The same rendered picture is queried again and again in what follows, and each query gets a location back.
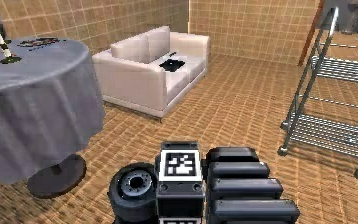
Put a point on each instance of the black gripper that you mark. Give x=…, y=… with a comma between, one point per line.
x=133, y=190

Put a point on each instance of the black remote control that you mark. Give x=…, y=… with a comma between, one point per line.
x=172, y=53

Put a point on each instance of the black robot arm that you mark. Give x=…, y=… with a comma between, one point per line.
x=240, y=186

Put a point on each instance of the white candle on dark holder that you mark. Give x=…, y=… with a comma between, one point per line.
x=0, y=41

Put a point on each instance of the round table with grey cloth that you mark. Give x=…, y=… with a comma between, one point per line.
x=33, y=110

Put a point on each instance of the black flat object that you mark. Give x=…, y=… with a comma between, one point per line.
x=172, y=64

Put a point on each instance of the white sofa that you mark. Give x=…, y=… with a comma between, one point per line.
x=143, y=76

